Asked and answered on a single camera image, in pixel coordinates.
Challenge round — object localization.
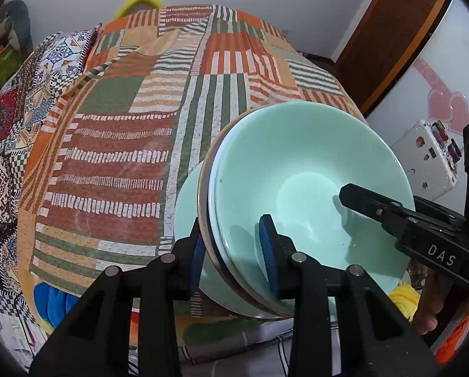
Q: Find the light green plate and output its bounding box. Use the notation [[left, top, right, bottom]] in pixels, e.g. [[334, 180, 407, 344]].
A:
[[175, 161, 267, 319]]

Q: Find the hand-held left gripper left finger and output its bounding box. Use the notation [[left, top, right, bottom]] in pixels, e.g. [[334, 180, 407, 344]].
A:
[[29, 217, 207, 377]]

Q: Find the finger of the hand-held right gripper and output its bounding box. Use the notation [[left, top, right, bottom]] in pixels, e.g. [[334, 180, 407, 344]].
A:
[[339, 183, 416, 244], [411, 195, 466, 230]]

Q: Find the brown wooden door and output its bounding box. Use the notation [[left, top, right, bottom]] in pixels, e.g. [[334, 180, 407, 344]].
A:
[[334, 0, 453, 116]]

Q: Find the pink bowl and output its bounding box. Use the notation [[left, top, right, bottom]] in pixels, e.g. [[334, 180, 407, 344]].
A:
[[197, 104, 298, 320]]

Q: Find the striped patchwork blanket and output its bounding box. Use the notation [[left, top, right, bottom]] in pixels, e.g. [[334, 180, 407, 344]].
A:
[[16, 5, 367, 325]]

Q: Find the white pink-heart sliding door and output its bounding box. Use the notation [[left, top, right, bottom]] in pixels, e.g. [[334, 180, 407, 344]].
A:
[[366, 0, 469, 173]]

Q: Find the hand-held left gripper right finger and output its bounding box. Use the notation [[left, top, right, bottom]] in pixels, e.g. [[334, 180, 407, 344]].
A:
[[258, 214, 441, 377]]

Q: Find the green bowl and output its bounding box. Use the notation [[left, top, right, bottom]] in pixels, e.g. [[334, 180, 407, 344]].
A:
[[209, 102, 416, 315]]

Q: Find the green cardboard box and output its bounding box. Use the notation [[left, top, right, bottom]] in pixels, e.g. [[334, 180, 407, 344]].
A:
[[0, 45, 23, 83]]

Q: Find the colourful cartoon bed sheet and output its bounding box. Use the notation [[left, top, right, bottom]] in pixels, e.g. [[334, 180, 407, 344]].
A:
[[33, 281, 422, 377]]

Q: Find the white suitcase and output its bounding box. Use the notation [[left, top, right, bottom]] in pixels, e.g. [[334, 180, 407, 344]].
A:
[[389, 120, 465, 201]]

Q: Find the person's right hand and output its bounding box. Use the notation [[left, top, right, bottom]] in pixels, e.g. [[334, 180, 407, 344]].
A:
[[412, 272, 469, 336]]

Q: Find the orange garment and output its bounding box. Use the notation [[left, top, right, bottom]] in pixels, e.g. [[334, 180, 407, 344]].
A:
[[435, 314, 469, 367]]

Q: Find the blue patterned quilt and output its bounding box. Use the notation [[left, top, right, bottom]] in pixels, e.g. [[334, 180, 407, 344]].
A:
[[0, 25, 102, 362]]

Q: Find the grey plush toy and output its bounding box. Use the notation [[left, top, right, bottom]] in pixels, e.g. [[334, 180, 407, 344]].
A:
[[0, 0, 33, 52]]

